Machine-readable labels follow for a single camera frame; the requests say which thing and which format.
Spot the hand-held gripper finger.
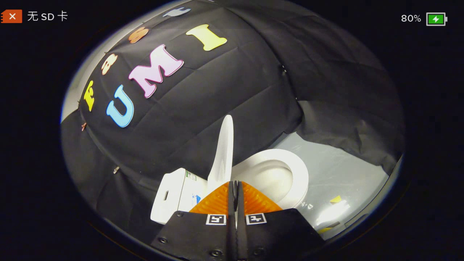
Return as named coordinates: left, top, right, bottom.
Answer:
left=236, top=181, right=326, bottom=261
left=150, top=181, right=237, bottom=261

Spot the white toilet body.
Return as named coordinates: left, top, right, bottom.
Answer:
left=150, top=167, right=293, bottom=225

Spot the black backdrop cloth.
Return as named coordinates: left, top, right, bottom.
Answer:
left=61, top=0, right=405, bottom=247

